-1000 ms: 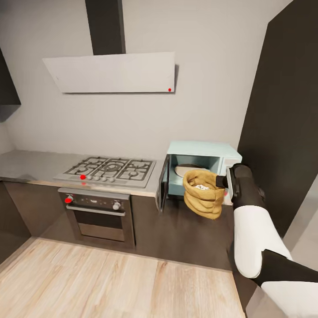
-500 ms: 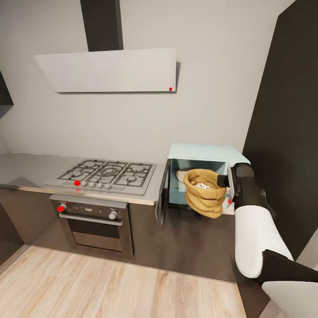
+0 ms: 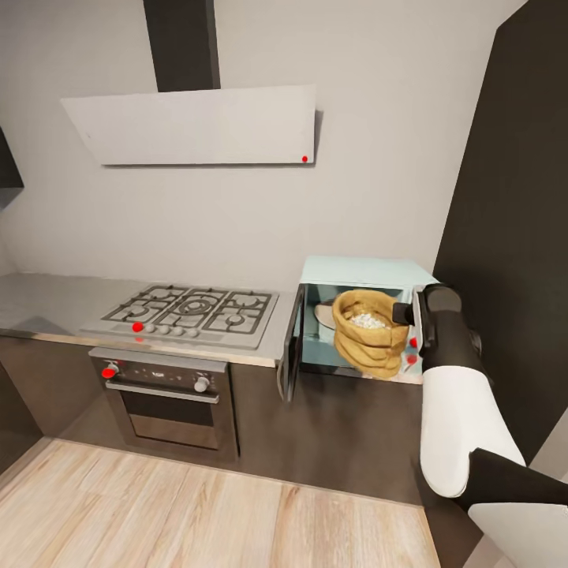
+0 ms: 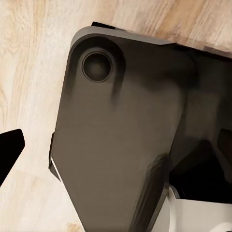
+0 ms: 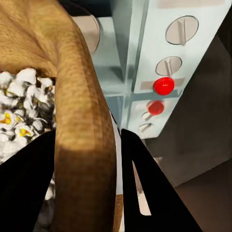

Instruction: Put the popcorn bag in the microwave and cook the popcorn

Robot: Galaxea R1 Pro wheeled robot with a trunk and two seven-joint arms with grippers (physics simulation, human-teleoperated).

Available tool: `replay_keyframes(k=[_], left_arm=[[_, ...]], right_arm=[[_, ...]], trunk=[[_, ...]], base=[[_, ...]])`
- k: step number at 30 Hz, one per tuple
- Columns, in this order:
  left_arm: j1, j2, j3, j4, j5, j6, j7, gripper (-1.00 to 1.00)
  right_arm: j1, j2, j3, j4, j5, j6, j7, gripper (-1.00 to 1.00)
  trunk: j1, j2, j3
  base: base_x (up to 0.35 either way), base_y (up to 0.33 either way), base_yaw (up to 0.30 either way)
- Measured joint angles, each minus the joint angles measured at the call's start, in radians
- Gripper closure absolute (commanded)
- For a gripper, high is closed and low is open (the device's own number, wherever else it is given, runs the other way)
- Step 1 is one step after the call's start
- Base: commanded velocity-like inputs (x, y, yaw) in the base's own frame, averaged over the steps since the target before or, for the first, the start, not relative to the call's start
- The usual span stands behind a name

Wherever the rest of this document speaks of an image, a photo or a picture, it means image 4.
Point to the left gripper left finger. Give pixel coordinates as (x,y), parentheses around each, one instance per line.
(11,145)

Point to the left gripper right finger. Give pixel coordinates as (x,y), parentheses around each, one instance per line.
(224,143)

